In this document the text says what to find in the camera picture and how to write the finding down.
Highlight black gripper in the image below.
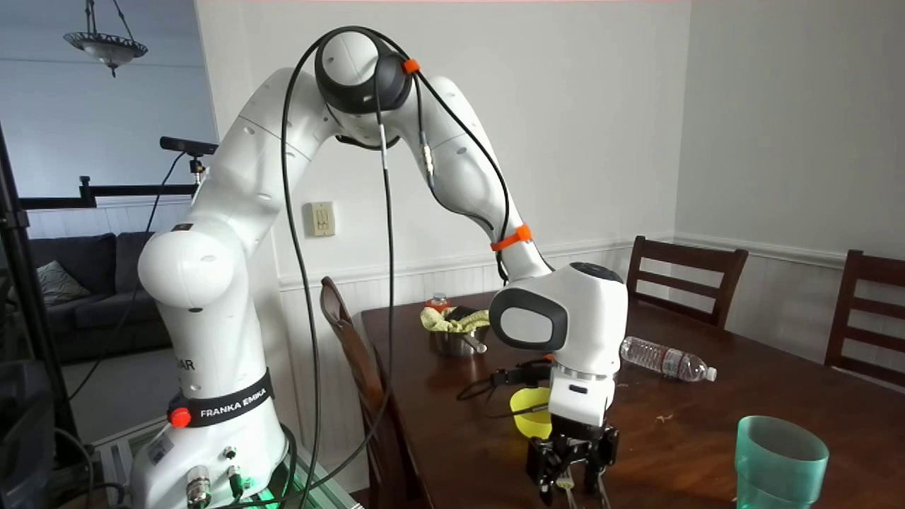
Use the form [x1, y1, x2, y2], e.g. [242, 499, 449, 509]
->
[522, 420, 621, 507]

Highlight yellow plastic bowl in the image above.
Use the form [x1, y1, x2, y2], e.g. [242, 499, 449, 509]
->
[505, 382, 556, 443]

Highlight clear plastic water bottle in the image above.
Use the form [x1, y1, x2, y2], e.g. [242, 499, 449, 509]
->
[620, 333, 722, 388]

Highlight small metal saucepan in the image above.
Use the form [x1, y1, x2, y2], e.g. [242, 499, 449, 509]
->
[430, 321, 496, 362]

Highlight yellow cloth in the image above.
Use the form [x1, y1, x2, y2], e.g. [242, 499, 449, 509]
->
[419, 303, 496, 338]

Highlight translucent green plastic cup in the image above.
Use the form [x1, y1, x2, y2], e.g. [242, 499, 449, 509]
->
[733, 412, 835, 509]

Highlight dark wooden chair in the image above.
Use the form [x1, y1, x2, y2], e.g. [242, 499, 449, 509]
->
[316, 273, 419, 509]
[822, 248, 905, 389]
[626, 235, 751, 333]

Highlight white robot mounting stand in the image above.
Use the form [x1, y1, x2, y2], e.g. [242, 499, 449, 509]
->
[87, 417, 367, 509]

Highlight dark grey sofa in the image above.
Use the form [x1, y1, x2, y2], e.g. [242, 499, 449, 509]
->
[26, 228, 176, 364]

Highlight grey sofa pillow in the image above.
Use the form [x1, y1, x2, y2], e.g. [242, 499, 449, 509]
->
[33, 256, 97, 309]

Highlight hanging ceiling lamp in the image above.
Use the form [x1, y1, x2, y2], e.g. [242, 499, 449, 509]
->
[63, 0, 149, 78]

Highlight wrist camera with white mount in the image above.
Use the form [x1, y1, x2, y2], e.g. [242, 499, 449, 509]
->
[549, 367, 616, 429]

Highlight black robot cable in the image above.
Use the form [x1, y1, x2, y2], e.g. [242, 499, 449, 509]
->
[276, 24, 568, 509]

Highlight white wall switch plate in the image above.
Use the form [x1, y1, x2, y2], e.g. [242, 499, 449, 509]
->
[303, 198, 340, 239]

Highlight black camera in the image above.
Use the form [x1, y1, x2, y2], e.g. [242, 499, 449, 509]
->
[156, 136, 221, 162]

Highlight black camera stand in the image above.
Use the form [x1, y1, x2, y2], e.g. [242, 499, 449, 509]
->
[0, 125, 203, 509]

